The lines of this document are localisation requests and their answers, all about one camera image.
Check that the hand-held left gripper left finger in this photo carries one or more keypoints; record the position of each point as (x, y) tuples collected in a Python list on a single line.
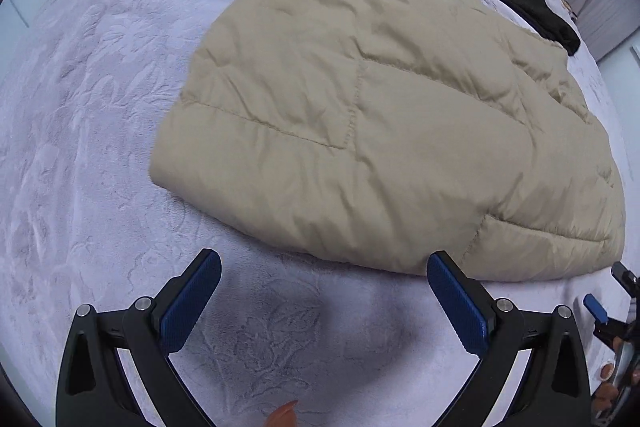
[(192, 297)]

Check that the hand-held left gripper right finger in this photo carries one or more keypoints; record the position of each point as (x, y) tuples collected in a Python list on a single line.
[(457, 302)]

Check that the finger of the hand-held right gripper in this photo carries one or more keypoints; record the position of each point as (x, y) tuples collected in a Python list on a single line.
[(625, 276), (596, 308)]

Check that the beige puffer jacket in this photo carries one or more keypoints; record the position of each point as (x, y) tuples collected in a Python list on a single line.
[(375, 132)]

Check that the orange blurred object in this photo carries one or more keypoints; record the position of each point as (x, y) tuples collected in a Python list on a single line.
[(282, 414)]

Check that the purple bed blanket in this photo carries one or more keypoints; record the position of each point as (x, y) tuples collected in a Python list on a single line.
[(100, 132)]

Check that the grey curtain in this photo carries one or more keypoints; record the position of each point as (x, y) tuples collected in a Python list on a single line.
[(600, 7)]

